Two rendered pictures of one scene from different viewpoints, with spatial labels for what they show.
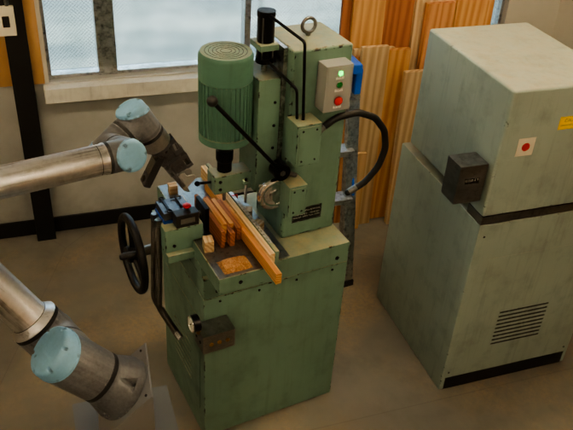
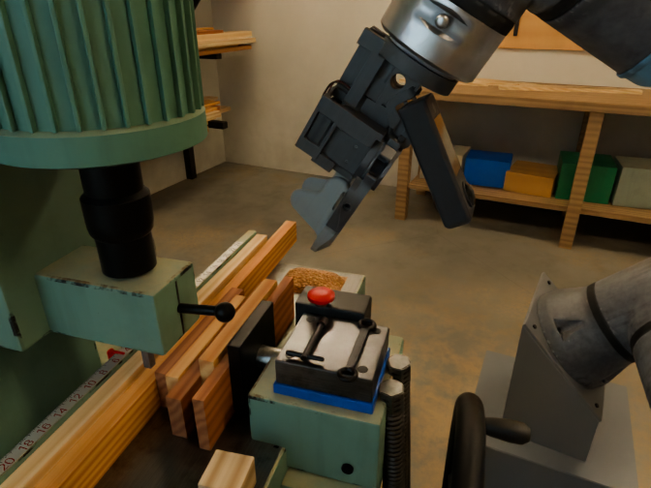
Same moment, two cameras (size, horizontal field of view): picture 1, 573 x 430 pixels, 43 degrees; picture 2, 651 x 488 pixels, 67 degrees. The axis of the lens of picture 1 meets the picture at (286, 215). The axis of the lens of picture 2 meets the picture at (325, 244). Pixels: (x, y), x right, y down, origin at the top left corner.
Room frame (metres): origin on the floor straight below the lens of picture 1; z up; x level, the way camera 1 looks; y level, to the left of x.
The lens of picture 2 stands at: (2.32, 0.66, 1.31)
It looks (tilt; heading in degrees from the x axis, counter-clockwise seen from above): 26 degrees down; 226
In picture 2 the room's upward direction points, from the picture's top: straight up
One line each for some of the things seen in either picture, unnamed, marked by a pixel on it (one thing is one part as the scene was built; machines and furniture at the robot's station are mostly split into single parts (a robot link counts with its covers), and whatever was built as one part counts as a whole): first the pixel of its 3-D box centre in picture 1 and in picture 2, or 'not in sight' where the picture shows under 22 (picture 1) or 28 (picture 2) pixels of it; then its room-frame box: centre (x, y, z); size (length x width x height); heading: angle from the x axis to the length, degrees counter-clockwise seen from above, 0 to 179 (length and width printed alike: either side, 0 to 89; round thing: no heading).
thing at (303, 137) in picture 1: (303, 140); not in sight; (2.14, -0.04, 1.23); 0.09 x 0.08 x 0.15; 119
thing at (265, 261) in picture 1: (240, 227); (214, 318); (2.04, 0.16, 0.92); 0.60 x 0.02 x 0.04; 29
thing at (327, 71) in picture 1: (333, 84); not in sight; (2.20, -0.12, 1.40); 0.10 x 0.06 x 0.16; 119
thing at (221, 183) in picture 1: (229, 180); (122, 301); (2.17, 0.21, 1.03); 0.14 x 0.07 x 0.09; 119
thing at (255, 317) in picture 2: (193, 214); (278, 359); (2.06, 0.31, 0.95); 0.09 x 0.07 x 0.09; 29
